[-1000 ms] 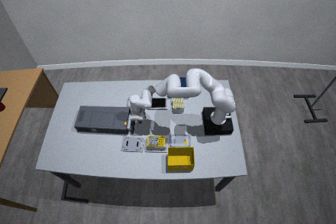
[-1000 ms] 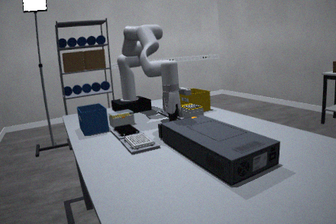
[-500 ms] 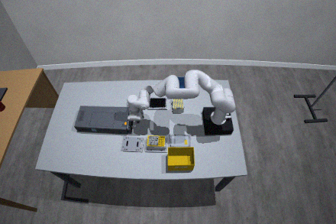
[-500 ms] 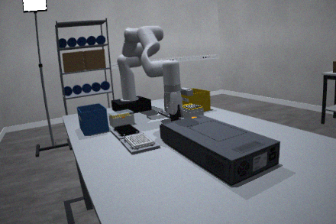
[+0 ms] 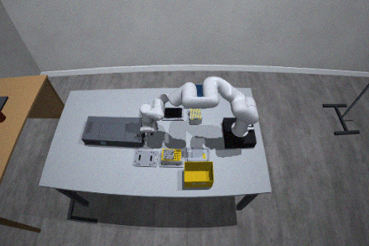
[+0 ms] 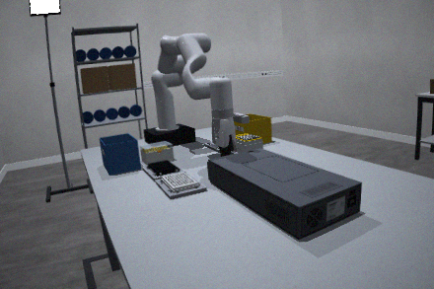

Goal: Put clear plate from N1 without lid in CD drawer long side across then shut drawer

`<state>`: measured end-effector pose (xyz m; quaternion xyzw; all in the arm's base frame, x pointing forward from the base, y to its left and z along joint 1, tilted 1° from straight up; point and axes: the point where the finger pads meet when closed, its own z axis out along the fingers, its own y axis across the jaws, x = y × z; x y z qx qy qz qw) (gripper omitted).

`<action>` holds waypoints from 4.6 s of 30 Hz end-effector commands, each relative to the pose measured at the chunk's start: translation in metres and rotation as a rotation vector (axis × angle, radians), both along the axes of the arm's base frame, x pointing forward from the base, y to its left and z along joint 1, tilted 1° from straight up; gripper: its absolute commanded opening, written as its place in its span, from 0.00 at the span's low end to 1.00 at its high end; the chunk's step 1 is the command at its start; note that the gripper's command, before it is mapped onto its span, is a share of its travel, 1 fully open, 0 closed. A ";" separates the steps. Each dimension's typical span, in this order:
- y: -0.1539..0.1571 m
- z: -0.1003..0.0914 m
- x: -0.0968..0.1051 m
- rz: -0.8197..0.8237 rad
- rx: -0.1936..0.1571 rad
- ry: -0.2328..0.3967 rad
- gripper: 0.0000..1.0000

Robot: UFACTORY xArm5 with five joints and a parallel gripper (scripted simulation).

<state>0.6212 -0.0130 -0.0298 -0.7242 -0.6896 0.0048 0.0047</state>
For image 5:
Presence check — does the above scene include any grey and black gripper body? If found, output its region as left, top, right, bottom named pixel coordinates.
left=153, top=120, right=158, bottom=131

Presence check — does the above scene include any yellow open-top box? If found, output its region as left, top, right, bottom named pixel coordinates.
left=184, top=161, right=214, bottom=187

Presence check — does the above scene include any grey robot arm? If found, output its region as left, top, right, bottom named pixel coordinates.
left=140, top=76, right=259, bottom=137

